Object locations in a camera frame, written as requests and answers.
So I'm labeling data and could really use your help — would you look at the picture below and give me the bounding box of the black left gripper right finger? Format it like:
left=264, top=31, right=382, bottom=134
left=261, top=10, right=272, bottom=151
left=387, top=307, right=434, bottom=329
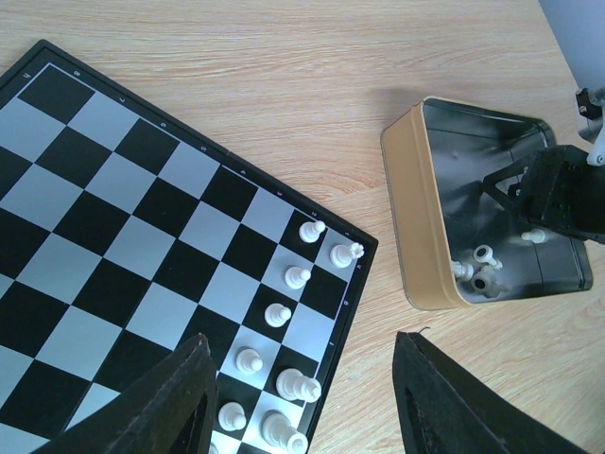
left=392, top=332, right=584, bottom=453

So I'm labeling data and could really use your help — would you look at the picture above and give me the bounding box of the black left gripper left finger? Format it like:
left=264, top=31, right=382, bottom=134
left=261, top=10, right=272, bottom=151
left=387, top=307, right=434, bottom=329
left=35, top=333, right=217, bottom=453

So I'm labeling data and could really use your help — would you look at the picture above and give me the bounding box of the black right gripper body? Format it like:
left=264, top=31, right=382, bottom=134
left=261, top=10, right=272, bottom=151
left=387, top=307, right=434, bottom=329
left=517, top=145, right=604, bottom=244

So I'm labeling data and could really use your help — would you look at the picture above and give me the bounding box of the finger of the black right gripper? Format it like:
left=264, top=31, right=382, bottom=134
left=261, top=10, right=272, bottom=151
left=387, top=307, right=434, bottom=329
left=482, top=160, right=534, bottom=218

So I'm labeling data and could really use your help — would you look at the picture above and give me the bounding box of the white chess bishop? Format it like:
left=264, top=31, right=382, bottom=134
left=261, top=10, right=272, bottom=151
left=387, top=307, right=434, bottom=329
left=276, top=368, right=322, bottom=403

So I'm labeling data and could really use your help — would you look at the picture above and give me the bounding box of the white chess rook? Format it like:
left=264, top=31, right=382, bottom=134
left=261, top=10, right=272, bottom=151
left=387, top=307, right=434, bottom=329
left=329, top=242, right=365, bottom=269

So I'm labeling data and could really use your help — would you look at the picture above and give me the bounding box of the gold-rimmed metal tin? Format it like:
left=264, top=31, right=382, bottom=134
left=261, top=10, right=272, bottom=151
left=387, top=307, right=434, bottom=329
left=381, top=96, right=594, bottom=310

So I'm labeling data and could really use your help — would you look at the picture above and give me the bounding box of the black and white chessboard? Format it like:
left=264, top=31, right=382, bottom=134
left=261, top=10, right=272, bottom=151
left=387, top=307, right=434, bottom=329
left=1, top=40, right=378, bottom=453

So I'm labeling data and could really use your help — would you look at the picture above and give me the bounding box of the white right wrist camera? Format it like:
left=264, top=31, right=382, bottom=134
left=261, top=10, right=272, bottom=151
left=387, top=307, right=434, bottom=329
left=576, top=86, right=604, bottom=166

